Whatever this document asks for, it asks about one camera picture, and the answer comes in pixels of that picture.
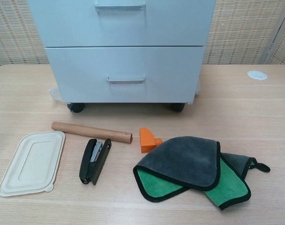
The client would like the orange plastic block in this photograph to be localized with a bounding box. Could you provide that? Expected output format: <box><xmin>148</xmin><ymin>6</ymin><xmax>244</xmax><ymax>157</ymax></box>
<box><xmin>139</xmin><ymin>127</ymin><xmax>164</xmax><ymax>155</ymax></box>

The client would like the drawer front with short handle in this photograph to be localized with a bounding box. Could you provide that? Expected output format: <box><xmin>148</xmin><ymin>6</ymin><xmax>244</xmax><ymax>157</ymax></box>
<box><xmin>44</xmin><ymin>45</ymin><xmax>206</xmax><ymax>105</ymax></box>

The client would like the wooden round rod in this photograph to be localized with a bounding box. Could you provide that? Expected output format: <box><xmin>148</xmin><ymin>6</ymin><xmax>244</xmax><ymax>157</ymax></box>
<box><xmin>51</xmin><ymin>121</ymin><xmax>134</xmax><ymax>144</ymax></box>

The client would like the black stapler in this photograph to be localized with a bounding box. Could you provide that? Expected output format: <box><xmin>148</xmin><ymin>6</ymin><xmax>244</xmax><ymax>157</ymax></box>
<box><xmin>79</xmin><ymin>138</ymin><xmax>112</xmax><ymax>186</ymax></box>

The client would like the grey and green microfibre cloth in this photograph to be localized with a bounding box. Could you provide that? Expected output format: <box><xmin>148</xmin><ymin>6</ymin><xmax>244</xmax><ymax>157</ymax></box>
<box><xmin>132</xmin><ymin>135</ymin><xmax>271</xmax><ymax>204</ymax></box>

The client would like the drawer front with long handle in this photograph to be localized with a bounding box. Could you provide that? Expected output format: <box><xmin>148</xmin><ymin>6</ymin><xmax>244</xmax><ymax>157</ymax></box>
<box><xmin>29</xmin><ymin>0</ymin><xmax>215</xmax><ymax>48</ymax></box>

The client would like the short silver drawer handle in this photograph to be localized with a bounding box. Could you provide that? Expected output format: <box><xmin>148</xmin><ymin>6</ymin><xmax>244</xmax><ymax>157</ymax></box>
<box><xmin>106</xmin><ymin>75</ymin><xmax>146</xmax><ymax>84</ymax></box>

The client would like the long silver drawer handle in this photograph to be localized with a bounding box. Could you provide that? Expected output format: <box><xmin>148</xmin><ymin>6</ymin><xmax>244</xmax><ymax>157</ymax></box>
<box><xmin>94</xmin><ymin>2</ymin><xmax>147</xmax><ymax>12</ymax></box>

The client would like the woven beige screen panel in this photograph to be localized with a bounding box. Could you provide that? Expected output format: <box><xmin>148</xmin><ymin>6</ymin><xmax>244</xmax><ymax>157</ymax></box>
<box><xmin>202</xmin><ymin>0</ymin><xmax>285</xmax><ymax>65</ymax></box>
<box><xmin>0</xmin><ymin>0</ymin><xmax>48</xmax><ymax>69</ymax></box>

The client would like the black caster wheel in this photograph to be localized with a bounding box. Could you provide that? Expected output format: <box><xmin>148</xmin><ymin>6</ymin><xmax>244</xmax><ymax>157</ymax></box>
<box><xmin>170</xmin><ymin>102</ymin><xmax>186</xmax><ymax>113</ymax></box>
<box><xmin>67</xmin><ymin>102</ymin><xmax>86</xmax><ymax>114</ymax></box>

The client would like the white screen frame post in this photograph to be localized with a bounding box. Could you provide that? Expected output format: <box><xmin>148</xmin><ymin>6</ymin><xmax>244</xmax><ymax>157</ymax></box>
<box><xmin>261</xmin><ymin>0</ymin><xmax>285</xmax><ymax>65</ymax></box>

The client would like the light blue drawer cabinet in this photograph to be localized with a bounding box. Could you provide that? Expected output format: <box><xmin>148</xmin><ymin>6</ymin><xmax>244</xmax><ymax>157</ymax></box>
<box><xmin>29</xmin><ymin>0</ymin><xmax>215</xmax><ymax>106</ymax></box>

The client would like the beige rectangular container lid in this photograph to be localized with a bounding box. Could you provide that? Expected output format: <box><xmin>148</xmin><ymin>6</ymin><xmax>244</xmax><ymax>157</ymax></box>
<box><xmin>0</xmin><ymin>131</ymin><xmax>66</xmax><ymax>197</ymax></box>

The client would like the white round cable grommet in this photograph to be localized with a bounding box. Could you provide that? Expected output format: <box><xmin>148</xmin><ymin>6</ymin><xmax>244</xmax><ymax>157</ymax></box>
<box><xmin>247</xmin><ymin>70</ymin><xmax>268</xmax><ymax>82</ymax></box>

